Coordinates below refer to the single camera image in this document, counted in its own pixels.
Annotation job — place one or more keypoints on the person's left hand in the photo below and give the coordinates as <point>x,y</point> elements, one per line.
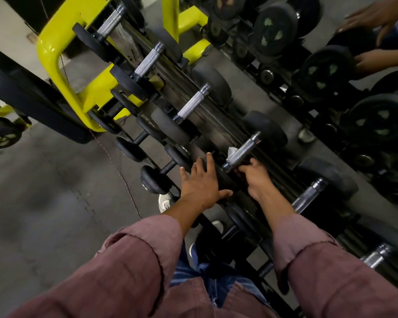
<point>202,190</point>

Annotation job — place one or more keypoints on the person's right hand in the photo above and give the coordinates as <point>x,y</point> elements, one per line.
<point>258,180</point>

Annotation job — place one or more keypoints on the white cleaning cloth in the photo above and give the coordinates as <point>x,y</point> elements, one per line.
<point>232,151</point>

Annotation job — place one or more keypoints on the row of ribbed plate dumbbells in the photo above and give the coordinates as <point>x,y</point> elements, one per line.
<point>154,180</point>

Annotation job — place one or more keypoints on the row of black rubber dumbbells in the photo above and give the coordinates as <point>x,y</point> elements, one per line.
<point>192,103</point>

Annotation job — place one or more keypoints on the black dumbbell pale logo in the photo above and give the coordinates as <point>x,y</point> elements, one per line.
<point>1,135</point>

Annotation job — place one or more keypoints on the black yellow dumbbell rack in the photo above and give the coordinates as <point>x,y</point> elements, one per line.
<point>69,16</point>

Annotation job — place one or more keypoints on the person's right forearm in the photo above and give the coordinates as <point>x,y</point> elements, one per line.
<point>345,281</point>

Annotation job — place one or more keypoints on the person's left forearm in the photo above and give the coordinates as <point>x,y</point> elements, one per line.
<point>119,271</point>

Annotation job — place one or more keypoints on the person's white shoe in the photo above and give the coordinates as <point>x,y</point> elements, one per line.
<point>192,250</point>
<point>165,203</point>

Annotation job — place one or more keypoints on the person's blue jeans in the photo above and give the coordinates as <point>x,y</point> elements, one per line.
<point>182,274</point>

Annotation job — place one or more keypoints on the small white round object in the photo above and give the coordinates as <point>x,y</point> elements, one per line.
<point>306,135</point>

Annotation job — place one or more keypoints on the black wall panel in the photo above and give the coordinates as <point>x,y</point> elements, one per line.
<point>30,9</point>

